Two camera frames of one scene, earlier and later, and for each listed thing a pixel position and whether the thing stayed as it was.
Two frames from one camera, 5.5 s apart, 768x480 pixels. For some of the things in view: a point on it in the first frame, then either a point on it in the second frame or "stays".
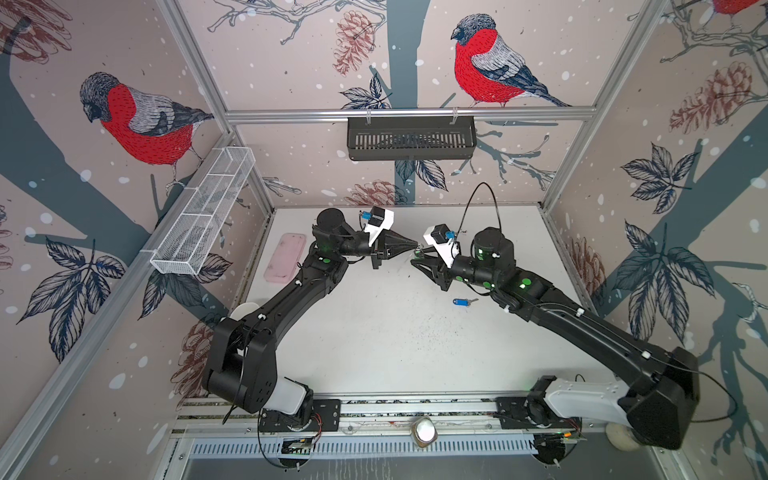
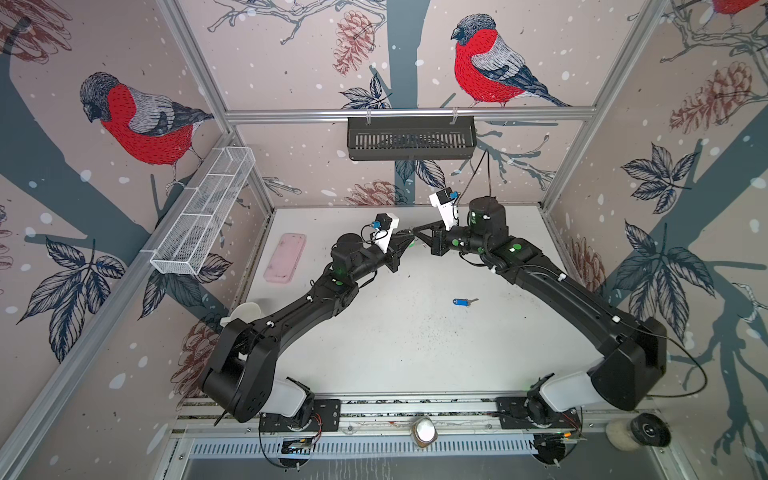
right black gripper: x=439 y=273 → x=439 y=240
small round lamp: x=424 y=431 stays
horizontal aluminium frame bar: x=408 y=112 stays
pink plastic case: x=284 y=260 stays
